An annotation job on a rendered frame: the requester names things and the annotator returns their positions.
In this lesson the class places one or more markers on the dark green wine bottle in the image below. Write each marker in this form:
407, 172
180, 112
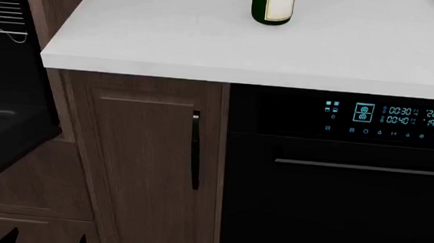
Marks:
273, 4

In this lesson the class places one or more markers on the black built-in oven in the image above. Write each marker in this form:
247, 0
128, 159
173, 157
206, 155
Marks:
340, 193

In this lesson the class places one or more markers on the brown wooden drawer front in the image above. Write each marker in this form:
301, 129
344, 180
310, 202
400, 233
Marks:
25, 228

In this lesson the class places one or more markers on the brown wooden cabinet door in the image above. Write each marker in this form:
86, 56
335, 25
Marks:
141, 165

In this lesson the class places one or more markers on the white countertop slab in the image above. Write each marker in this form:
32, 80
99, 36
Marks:
253, 43

